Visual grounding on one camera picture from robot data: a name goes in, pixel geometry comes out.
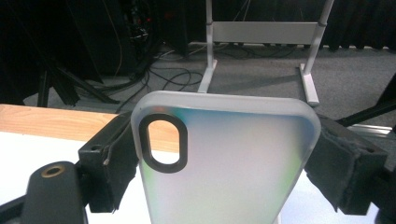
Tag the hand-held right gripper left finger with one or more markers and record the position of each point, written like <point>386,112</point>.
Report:
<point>102,174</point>

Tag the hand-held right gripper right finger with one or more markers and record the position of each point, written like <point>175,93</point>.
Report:
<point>345,168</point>

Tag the pink blue gradient phone case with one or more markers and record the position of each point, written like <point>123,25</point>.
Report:
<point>233,161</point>

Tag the black tripod stand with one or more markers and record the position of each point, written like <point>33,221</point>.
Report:
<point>373,110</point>
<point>67,88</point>

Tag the white table mat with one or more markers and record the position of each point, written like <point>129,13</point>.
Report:
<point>31,149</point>

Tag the white metal stand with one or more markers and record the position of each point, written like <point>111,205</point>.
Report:
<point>264,32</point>

